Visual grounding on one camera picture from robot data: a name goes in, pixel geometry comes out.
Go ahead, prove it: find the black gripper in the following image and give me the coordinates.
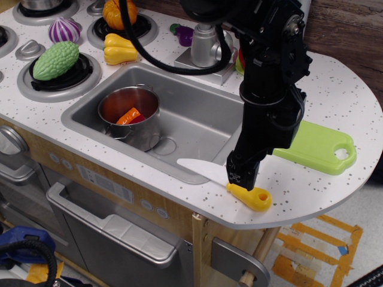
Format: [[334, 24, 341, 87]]
[[226, 85, 306, 191]]

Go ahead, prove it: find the white knife yellow handle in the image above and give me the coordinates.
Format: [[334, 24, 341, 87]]
[[177, 158, 272, 212]]

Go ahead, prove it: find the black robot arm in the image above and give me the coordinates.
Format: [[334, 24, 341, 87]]
[[181, 1, 312, 190]]

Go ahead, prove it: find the green cutting board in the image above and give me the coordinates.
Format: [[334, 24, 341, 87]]
[[273, 121, 357, 175]]

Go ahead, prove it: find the grey toy sink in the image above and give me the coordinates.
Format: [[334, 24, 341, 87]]
[[62, 63, 243, 184]]

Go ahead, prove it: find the grey side hook plate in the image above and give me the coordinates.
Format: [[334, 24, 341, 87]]
[[211, 237, 270, 286]]

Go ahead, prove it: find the red green toy item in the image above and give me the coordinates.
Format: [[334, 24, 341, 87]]
[[235, 49, 245, 75]]

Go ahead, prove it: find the orange toy pepper piece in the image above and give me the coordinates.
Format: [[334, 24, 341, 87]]
[[116, 108, 145, 125]]

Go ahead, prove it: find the silver toy faucet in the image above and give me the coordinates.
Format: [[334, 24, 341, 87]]
[[174, 23, 238, 85]]

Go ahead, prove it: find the grey toy dishwasher door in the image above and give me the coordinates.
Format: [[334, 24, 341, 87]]
[[47, 182, 194, 286]]

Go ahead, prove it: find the purple toy eggplant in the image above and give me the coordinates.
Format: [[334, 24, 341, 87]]
[[169, 23, 194, 47]]

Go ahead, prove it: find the back right stove burner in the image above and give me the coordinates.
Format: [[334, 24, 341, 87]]
[[87, 13, 159, 50]]

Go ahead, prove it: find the stove burner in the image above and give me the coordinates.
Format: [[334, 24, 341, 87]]
[[1, 26, 19, 58], [17, 53, 102, 103], [87, 13, 159, 50], [12, 0, 79, 26]]

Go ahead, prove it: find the yellow toy squash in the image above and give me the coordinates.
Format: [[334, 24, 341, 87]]
[[103, 33, 138, 65]]

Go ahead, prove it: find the front right stove burner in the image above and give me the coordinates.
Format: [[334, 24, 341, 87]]
[[17, 53, 102, 103]]

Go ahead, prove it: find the orange toy pumpkin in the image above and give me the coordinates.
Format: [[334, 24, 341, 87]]
[[102, 0, 138, 30]]

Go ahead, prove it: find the grey toy oven door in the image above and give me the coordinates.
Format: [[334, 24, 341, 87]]
[[0, 125, 87, 270]]

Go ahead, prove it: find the green toy bitter gourd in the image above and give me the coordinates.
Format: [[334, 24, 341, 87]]
[[32, 41, 80, 81]]

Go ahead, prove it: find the grey stove knob back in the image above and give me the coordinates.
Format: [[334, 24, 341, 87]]
[[87, 0, 105, 17]]

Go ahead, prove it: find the grey stove knob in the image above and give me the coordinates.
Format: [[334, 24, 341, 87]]
[[87, 0, 105, 17], [15, 39, 45, 61]]

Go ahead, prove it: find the blue clamp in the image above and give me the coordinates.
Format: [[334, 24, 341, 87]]
[[1, 226, 56, 264]]

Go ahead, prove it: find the purple white toy onion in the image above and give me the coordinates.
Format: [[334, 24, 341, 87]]
[[48, 17, 81, 43]]

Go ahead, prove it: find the steel pot on burner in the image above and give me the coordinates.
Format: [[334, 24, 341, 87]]
[[20, 0, 63, 11]]

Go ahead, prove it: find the front left stove burner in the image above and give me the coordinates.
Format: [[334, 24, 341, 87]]
[[1, 26, 19, 58]]

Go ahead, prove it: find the back left stove burner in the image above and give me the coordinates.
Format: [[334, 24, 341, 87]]
[[12, 0, 79, 26]]

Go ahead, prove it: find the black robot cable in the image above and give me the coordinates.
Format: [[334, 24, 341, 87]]
[[118, 0, 232, 75]]

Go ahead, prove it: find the black floor cable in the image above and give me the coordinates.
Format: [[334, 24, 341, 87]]
[[0, 239, 58, 287]]

